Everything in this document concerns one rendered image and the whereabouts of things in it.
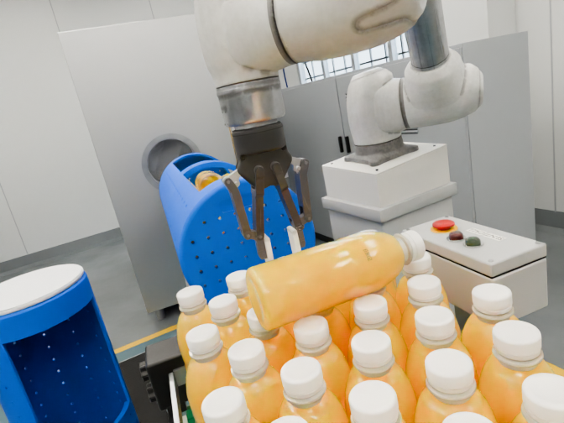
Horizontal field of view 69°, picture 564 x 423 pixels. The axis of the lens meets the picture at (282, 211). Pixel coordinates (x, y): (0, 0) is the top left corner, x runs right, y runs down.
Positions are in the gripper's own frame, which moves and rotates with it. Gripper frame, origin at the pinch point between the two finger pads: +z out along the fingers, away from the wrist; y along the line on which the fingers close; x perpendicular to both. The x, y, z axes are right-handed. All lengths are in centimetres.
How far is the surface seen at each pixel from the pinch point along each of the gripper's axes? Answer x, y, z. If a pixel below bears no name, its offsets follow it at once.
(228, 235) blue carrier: -18.4, 5.5, 0.5
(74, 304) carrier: -47, 43, 16
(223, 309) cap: 8.7, 11.5, 1.6
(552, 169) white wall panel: -169, -255, 67
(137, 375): -145, 54, 100
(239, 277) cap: 1.0, 7.6, 1.3
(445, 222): 3.2, -27.9, 2.0
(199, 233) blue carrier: -18.2, 10.9, -1.5
